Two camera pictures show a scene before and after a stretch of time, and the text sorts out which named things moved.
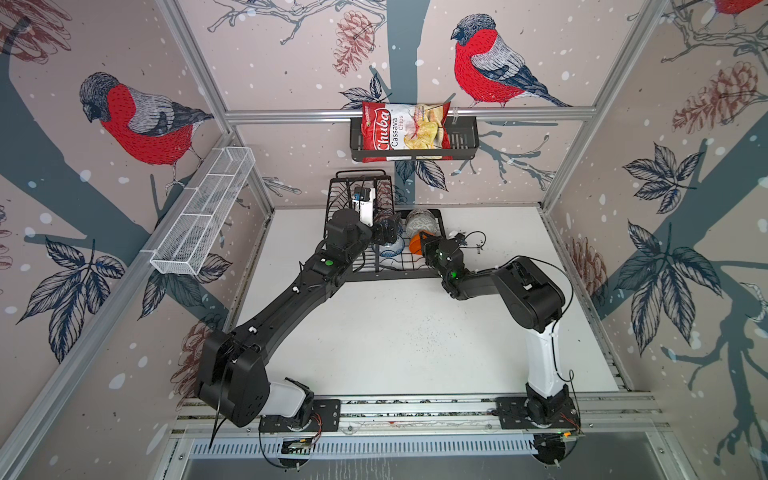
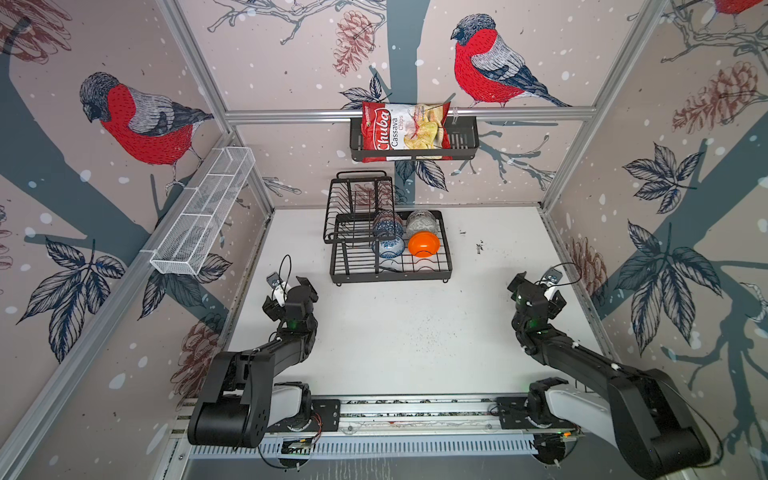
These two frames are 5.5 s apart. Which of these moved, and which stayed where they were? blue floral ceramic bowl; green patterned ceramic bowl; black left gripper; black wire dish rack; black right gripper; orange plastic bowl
Moved: black right gripper; black left gripper
Stayed: black wire dish rack; green patterned ceramic bowl; blue floral ceramic bowl; orange plastic bowl
